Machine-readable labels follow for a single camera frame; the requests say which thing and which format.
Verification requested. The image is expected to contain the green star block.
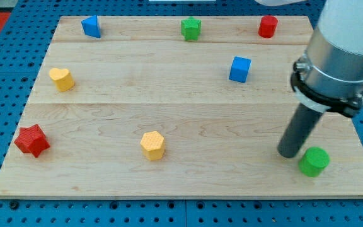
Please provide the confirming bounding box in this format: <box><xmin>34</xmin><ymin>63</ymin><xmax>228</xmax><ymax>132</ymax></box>
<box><xmin>181</xmin><ymin>16</ymin><xmax>202</xmax><ymax>41</ymax></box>

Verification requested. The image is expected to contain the light wooden board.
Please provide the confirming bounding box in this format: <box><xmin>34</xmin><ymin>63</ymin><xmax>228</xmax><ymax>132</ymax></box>
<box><xmin>0</xmin><ymin>16</ymin><xmax>363</xmax><ymax>200</ymax></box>

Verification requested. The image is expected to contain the blue triangle block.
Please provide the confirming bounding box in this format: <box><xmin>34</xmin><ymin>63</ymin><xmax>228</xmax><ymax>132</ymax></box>
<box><xmin>81</xmin><ymin>15</ymin><xmax>101</xmax><ymax>38</ymax></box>

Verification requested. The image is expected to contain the red star block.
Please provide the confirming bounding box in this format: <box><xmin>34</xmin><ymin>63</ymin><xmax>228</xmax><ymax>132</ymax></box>
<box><xmin>14</xmin><ymin>124</ymin><xmax>50</xmax><ymax>158</ymax></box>

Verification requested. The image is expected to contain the blue cube block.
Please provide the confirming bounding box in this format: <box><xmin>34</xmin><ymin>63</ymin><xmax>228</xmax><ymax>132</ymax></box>
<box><xmin>229</xmin><ymin>56</ymin><xmax>251</xmax><ymax>83</ymax></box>

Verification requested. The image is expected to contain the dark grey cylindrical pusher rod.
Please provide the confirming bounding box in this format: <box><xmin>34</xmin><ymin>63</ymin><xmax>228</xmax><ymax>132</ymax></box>
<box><xmin>277</xmin><ymin>104</ymin><xmax>323</xmax><ymax>158</ymax></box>

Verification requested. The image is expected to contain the yellow heart block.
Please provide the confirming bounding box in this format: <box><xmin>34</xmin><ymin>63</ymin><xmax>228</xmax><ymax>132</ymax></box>
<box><xmin>49</xmin><ymin>68</ymin><xmax>75</xmax><ymax>92</ymax></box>

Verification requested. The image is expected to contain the green cylinder block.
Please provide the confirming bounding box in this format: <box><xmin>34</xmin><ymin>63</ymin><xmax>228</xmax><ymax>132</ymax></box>
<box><xmin>298</xmin><ymin>147</ymin><xmax>330</xmax><ymax>177</ymax></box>

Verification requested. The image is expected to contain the yellow hexagon block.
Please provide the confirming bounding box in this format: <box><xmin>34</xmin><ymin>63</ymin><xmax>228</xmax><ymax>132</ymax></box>
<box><xmin>140</xmin><ymin>131</ymin><xmax>165</xmax><ymax>161</ymax></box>

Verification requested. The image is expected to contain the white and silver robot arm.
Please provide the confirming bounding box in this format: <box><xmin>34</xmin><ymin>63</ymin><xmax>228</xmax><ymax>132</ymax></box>
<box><xmin>291</xmin><ymin>0</ymin><xmax>363</xmax><ymax>117</ymax></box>

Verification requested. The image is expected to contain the red cylinder block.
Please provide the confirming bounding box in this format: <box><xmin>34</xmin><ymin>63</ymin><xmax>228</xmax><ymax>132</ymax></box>
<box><xmin>258</xmin><ymin>15</ymin><xmax>279</xmax><ymax>38</ymax></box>

